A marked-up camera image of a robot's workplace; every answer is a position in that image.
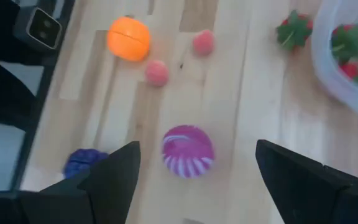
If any orange toy orange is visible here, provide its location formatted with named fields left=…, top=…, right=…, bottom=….
left=106, top=16, right=152, bottom=62

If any blue toy grape bunch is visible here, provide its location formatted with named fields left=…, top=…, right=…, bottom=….
left=63, top=148, right=110, bottom=180

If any pink toy peach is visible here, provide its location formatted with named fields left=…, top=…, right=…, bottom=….
left=144, top=59, right=170, bottom=88
left=192, top=29, right=215, bottom=57

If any grey table-level camera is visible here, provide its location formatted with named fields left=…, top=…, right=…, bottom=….
left=13, top=6, right=63, bottom=52

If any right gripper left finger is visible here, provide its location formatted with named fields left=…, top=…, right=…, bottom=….
left=19, top=140, right=142, bottom=224

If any purple toy cabbage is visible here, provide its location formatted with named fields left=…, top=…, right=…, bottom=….
left=161, top=124, right=215, bottom=179

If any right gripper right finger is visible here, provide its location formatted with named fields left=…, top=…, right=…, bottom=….
left=255, top=139, right=358, bottom=224

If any clear plastic tupperware container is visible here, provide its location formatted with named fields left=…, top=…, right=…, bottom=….
left=310, top=0, right=358, bottom=121

